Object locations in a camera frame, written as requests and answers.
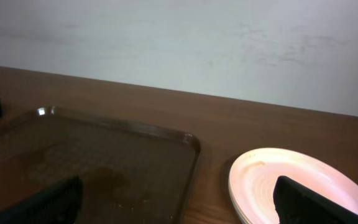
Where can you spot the brown plastic serving tray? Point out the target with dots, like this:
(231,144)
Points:
(131,172)

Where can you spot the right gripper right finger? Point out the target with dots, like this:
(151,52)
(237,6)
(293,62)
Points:
(297,204)

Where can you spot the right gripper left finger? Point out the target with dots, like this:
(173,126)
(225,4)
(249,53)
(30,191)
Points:
(58,203)

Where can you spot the cream round plate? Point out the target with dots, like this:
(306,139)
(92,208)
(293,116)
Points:
(253,175)

